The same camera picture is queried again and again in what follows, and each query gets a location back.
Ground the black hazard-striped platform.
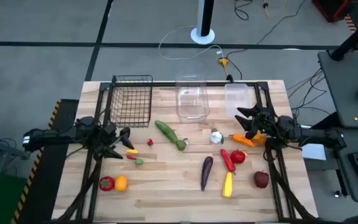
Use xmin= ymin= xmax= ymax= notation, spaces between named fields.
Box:
xmin=10 ymin=98 xmax=80 ymax=224

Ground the purple eggplant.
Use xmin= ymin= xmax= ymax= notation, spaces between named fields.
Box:
xmin=200 ymin=156 xmax=214 ymax=192

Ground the black white pole stand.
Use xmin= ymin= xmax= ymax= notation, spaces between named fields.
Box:
xmin=190 ymin=0 xmax=216 ymax=45

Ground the white floor cable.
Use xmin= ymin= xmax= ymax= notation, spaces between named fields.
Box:
xmin=157 ymin=25 xmax=224 ymax=61

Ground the translucent low plastic container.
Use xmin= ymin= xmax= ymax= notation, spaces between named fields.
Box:
xmin=224 ymin=83 xmax=250 ymax=118

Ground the clear plastic tall bin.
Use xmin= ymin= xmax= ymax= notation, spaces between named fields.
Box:
xmin=175 ymin=73 xmax=211 ymax=124

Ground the orange citrus fruit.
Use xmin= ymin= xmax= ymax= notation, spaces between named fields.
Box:
xmin=114 ymin=174 xmax=129 ymax=193

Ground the grey metal stand leg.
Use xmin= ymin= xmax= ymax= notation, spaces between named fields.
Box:
xmin=0 ymin=124 xmax=32 ymax=161

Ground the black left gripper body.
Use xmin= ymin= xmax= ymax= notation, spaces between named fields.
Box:
xmin=92 ymin=123 xmax=122 ymax=161

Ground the black wire basket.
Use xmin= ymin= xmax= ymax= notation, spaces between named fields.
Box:
xmin=109 ymin=74 xmax=154 ymax=129

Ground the green lime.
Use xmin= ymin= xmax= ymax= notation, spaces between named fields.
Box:
xmin=175 ymin=138 xmax=188 ymax=152

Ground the red tomato green stem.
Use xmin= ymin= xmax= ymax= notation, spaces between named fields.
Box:
xmin=230 ymin=149 xmax=246 ymax=165

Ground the orange carrot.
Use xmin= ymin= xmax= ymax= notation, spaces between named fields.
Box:
xmin=228 ymin=133 xmax=256 ymax=148

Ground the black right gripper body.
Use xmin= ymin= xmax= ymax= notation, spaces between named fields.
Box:
xmin=255 ymin=105 xmax=279 ymax=138

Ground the long red pepper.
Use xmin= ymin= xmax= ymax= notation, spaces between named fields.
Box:
xmin=219 ymin=149 xmax=237 ymax=174

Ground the grey keyboard desk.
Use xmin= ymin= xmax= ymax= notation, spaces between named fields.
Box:
xmin=328 ymin=127 xmax=358 ymax=203

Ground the long black floor cable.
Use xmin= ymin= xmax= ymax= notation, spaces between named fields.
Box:
xmin=225 ymin=0 xmax=306 ymax=60

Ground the yellow power plug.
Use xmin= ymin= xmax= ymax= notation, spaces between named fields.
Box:
xmin=218 ymin=57 xmax=230 ymax=76

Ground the grey desk top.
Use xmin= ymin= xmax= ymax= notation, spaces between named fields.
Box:
xmin=317 ymin=49 xmax=358 ymax=129

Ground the black aluminium table frame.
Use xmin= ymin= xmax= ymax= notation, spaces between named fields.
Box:
xmin=51 ymin=80 xmax=319 ymax=223

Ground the white paper sheet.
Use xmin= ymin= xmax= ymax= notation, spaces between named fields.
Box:
xmin=301 ymin=143 xmax=327 ymax=161

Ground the white garlic bulb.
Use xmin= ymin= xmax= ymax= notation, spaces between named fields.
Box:
xmin=209 ymin=129 xmax=224 ymax=146

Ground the yellow corn cob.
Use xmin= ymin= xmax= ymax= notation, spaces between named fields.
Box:
xmin=221 ymin=171 xmax=234 ymax=199

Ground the green cucumber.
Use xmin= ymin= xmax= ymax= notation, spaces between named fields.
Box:
xmin=154 ymin=119 xmax=180 ymax=144

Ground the dark red apple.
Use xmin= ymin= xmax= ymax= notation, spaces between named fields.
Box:
xmin=254 ymin=170 xmax=270 ymax=189

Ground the red bell pepper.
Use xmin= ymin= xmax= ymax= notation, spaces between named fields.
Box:
xmin=99 ymin=175 xmax=116 ymax=192

